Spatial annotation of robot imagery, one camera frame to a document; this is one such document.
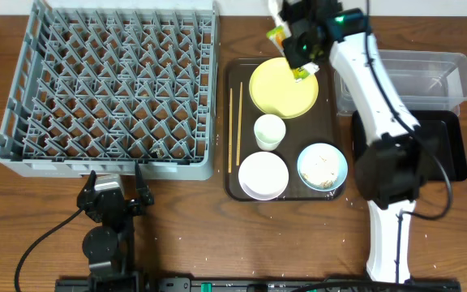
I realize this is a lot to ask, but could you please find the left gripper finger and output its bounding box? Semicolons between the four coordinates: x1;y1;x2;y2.
135;162;154;205
82;170;96;194

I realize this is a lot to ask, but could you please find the green orange snack wrapper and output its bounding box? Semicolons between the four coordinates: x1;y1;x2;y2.
266;25;318;83

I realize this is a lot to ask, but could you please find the yellow round plate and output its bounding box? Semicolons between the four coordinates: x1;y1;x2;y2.
249;57;319;119

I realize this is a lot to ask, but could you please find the pale green cup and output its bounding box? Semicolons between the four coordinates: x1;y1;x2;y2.
254;114;286;152

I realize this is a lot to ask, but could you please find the white round bowl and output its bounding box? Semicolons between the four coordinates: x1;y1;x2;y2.
238;152;289;201

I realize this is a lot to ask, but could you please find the leftover rice food waste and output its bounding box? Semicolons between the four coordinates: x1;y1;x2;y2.
299;153;339;189

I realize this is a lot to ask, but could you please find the light blue bowl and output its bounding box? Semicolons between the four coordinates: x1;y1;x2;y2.
297;143;348;191

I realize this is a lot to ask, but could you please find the white paper napkin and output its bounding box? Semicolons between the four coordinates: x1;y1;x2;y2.
268;0;319;70

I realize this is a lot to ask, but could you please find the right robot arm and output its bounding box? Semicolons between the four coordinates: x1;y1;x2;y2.
268;1;433;284

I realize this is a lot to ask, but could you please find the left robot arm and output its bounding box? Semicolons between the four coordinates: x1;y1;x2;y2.
76;163;154;291

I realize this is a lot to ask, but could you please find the clear plastic waste bin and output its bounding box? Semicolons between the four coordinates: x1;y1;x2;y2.
333;49;467;118

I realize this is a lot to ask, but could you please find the black waste tray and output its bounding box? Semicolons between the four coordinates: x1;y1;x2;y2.
350;110;467;182

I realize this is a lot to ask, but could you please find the dark brown serving tray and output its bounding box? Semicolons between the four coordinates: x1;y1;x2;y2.
224;58;345;202

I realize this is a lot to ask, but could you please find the left wooden chopstick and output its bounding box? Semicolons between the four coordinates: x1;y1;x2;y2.
228;88;233;174

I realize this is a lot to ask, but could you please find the grey plastic dish rack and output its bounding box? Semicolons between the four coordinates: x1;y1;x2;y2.
0;1;219;181

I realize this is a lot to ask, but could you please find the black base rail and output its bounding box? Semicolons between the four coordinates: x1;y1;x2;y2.
54;277;461;292

